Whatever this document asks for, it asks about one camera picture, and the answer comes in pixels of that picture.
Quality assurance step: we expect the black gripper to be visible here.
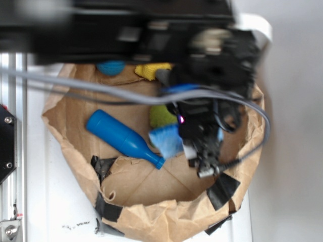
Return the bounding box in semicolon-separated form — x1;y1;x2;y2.
176;99;240;178

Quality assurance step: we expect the blue sponge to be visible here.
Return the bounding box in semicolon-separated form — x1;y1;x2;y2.
149;124;224;160

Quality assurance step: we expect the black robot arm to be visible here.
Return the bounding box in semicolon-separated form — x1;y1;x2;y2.
1;1;260;177

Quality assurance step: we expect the green plush toy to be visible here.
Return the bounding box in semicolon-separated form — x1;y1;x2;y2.
149;105;177;129

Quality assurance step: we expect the brown paper bag bin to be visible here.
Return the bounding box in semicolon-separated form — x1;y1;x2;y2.
42;86;261;241

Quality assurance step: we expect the blue plastic bottle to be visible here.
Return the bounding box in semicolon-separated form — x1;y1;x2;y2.
86;109;165;169

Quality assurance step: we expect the grey plush toy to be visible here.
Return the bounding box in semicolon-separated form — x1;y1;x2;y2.
155;69;174;87

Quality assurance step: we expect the yellow microfiber cloth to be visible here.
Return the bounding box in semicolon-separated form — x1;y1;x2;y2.
134;63;172;81

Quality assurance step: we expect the blue textured ball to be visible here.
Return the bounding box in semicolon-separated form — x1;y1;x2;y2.
96;60;126;76

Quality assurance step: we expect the grey braided cable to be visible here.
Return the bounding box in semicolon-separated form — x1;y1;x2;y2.
0;69;271;172

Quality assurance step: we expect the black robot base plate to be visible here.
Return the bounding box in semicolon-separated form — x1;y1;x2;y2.
0;104;17;184

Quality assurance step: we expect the aluminium frame rail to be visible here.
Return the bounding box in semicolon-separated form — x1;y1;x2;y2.
0;51;28;242

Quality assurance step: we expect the metal corner bracket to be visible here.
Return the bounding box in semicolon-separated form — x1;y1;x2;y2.
1;220;23;242

